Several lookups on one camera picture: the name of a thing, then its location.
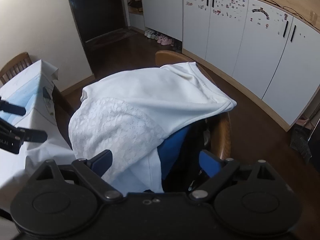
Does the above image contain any black garment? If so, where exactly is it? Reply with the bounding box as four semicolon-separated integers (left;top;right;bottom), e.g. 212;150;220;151
181;119;214;193

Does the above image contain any slatted wooden chair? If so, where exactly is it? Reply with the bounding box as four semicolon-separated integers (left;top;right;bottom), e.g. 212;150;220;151
0;52;33;85

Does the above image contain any white lace shirt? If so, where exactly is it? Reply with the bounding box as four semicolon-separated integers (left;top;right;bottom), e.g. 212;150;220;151
69;61;237;193

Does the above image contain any blue garment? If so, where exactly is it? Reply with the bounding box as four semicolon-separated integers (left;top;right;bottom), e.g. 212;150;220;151
157;124;227;193

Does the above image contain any white shoe cabinet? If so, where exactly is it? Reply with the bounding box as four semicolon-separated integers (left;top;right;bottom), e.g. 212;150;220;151
139;0;185;42

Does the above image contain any dark entrance door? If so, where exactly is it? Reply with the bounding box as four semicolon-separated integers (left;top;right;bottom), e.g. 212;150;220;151
64;0;127;43

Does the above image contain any black cable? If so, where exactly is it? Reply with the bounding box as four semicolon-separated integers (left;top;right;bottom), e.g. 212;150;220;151
264;0;312;19

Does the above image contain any round-back wooden chair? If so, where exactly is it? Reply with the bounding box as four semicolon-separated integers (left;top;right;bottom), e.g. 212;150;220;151
155;50;232;164

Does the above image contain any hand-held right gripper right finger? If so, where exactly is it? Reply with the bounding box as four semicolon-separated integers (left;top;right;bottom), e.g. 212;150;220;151
189;150;284;202

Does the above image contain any white cabinet with stickers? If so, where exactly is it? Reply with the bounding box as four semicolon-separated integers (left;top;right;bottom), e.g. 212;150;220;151
181;0;320;132

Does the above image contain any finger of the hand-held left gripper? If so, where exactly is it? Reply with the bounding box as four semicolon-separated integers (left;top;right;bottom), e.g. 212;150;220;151
0;100;26;116
0;119;48;155

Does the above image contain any white and blue patterned tablecloth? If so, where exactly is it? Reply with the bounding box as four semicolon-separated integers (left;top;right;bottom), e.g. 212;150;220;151
0;59;75;220

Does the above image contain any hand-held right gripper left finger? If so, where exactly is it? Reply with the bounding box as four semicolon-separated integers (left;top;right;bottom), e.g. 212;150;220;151
26;150;123;203

